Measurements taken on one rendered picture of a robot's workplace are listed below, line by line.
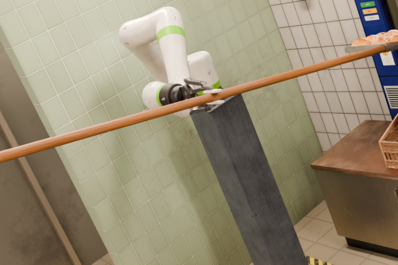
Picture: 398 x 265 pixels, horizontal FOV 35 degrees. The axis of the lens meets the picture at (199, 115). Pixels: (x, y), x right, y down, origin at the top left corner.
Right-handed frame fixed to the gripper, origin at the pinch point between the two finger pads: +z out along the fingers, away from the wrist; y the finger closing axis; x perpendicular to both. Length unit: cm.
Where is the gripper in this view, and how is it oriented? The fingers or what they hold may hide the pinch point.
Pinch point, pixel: (213, 96)
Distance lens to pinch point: 206.9
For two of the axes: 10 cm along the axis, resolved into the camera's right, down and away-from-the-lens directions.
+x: -7.8, 2.4, -5.7
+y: 1.7, 9.7, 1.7
